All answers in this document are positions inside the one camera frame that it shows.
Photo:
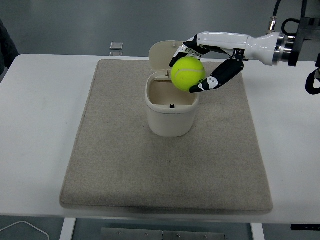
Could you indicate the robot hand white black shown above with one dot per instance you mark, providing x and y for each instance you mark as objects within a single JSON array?
[{"x": 225, "y": 40}]

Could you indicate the yellow tennis ball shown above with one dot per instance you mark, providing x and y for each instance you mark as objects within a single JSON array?
[{"x": 186, "y": 72}]

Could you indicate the cream plastic bin with lid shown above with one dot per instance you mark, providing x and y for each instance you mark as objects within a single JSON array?
[{"x": 170, "y": 120}]

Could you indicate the small clear square tile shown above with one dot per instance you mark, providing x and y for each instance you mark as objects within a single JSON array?
[
  {"x": 116, "y": 45},
  {"x": 116, "y": 53}
]

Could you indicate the beige fabric mat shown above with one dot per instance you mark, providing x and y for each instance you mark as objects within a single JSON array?
[{"x": 162, "y": 170}]

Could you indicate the white table leg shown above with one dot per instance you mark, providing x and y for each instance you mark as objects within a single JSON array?
[
  {"x": 257, "y": 231},
  {"x": 67, "y": 228}
]

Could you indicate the black flat panel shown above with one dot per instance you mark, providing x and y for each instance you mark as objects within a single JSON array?
[{"x": 305, "y": 227}]

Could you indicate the person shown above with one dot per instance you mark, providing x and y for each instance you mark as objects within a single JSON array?
[{"x": 7, "y": 50}]

